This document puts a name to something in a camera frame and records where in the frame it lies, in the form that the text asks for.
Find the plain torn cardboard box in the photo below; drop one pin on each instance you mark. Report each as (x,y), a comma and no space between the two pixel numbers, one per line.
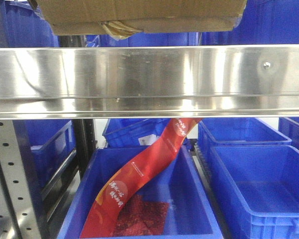
(82,17)

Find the stainless steel shelf beam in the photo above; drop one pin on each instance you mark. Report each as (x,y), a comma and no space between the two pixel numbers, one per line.
(149,82)

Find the perforated steel shelf upright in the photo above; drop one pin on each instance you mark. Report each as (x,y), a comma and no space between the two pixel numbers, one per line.
(17,165)

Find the blue bin rear centre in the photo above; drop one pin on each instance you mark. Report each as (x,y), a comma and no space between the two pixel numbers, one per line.
(133,132)

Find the blue bin rear right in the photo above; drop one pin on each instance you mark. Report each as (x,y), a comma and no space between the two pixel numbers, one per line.
(236,131)

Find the crumpled yellow packing tape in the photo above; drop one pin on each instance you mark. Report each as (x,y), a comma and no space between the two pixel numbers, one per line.
(119,31)

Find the red patterned cloth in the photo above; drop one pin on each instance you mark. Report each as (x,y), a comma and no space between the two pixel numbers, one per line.
(141,218)

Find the red printed banner strip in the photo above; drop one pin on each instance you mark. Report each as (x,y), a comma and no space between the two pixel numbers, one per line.
(138,171)

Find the blue bin front right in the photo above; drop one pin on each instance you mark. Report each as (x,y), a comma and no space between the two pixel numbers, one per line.
(257,189)

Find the blue bin far right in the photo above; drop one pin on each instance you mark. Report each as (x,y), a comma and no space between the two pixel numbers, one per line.
(290,128)

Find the blue bin upper right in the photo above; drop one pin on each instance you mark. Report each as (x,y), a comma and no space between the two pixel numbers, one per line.
(263,22)

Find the blue bin upper left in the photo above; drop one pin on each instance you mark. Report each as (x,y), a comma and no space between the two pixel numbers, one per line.
(25,27)

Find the black rear shelf post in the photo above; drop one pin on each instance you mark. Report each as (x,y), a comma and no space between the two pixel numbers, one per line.
(85,142)

